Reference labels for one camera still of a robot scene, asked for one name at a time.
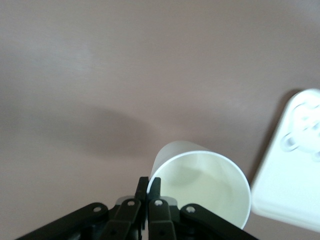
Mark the brown table mat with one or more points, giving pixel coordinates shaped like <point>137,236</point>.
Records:
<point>100,75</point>

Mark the white IKEA cup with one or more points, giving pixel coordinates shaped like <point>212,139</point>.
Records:
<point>212,182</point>

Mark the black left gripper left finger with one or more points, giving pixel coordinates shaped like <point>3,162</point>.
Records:
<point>130,212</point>

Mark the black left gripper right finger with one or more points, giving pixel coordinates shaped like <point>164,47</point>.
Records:
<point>160,217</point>

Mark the white tray with bear print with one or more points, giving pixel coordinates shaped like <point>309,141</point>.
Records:
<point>282,187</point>

